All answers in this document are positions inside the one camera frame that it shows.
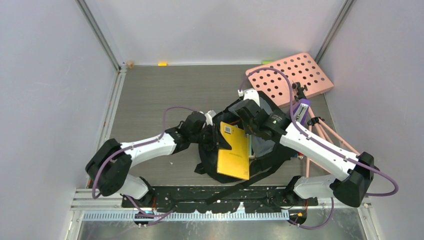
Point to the teal book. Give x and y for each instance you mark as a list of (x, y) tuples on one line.
[(251, 151)]

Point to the green block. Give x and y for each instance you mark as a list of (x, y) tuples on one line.
[(264, 62)]

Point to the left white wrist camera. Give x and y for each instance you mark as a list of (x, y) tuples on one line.
[(209, 117)]

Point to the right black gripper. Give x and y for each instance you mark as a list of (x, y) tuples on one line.
[(247, 130)]

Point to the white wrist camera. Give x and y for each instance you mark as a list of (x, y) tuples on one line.
[(209, 117), (249, 94)]

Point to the small wooden cork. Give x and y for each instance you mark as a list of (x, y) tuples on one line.
[(130, 64)]

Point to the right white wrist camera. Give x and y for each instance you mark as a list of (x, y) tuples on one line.
[(249, 94)]

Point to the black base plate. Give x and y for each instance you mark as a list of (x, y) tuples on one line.
[(191, 198)]

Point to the purple metronome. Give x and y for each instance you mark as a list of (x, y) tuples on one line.
[(300, 110)]

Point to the yellow book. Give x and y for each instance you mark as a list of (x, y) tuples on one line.
[(234, 162)]

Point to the slotted aluminium rail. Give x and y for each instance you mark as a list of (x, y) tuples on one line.
[(133, 215)]

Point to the black backpack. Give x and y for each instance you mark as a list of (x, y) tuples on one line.
[(269, 158)]

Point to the pink perforated stand board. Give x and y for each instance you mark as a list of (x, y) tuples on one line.
[(299, 68)]

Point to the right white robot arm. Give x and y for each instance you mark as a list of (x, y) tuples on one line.
[(352, 174)]

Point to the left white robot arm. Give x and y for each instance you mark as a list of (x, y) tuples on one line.
[(109, 168)]

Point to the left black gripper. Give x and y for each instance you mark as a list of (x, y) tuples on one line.
[(216, 143)]

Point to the colourful toy train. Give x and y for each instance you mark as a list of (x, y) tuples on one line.
[(300, 156)]

